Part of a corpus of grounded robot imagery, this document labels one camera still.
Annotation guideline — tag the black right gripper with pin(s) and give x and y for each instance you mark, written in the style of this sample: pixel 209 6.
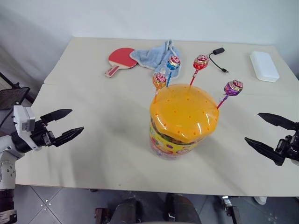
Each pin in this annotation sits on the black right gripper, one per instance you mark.
pixel 289 145

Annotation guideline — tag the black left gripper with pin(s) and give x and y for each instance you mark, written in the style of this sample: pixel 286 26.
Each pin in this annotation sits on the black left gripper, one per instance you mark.
pixel 40 135

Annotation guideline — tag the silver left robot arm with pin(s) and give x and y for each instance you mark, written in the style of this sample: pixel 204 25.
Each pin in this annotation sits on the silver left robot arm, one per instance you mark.
pixel 7 161

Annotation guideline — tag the purple wrapped lollipop pink stick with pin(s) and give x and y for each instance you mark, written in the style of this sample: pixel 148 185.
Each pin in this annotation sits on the purple wrapped lollipop pink stick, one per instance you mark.
pixel 232 87

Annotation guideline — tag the lollipop jar with orange lid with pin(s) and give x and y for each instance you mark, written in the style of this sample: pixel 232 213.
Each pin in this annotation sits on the lollipop jar with orange lid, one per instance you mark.
pixel 183 112

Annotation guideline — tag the red wrapped lollipop red stick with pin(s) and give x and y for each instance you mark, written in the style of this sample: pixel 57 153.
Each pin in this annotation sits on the red wrapped lollipop red stick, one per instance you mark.
pixel 200 61

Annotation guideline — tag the orange wrapped lollipop yellow stick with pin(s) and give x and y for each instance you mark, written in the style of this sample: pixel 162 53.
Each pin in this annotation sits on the orange wrapped lollipop yellow stick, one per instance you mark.
pixel 159 80

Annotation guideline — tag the blue wrapped lollipop blue stick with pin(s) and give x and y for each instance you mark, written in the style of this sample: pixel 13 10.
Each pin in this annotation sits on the blue wrapped lollipop blue stick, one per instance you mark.
pixel 173 62

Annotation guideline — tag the white shoe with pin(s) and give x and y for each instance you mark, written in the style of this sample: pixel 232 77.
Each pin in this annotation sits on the white shoe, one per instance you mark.
pixel 260 200

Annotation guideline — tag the white plastic lidded box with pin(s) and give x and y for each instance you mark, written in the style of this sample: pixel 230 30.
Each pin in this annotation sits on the white plastic lidded box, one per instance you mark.
pixel 264 66

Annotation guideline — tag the table leg with caster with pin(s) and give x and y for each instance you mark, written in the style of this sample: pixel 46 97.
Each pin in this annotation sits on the table leg with caster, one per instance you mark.
pixel 230 208

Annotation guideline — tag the red table tennis paddle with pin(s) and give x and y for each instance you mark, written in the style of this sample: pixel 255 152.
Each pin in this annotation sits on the red table tennis paddle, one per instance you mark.
pixel 120 57

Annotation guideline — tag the dark red table leg base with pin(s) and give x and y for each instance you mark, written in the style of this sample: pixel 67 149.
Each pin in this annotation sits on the dark red table leg base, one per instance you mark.
pixel 101 215

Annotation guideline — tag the dark rounded shape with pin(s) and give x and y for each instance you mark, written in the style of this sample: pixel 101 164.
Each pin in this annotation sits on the dark rounded shape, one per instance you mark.
pixel 182 208
pixel 127 211

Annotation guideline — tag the light blue towel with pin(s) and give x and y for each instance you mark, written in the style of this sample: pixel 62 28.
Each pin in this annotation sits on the light blue towel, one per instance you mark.
pixel 151 56

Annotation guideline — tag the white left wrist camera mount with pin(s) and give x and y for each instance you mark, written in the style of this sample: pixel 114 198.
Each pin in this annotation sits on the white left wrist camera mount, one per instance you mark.
pixel 23 121

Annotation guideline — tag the black metal stand frame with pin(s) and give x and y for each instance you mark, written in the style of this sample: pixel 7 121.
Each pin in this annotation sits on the black metal stand frame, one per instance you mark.
pixel 10 80

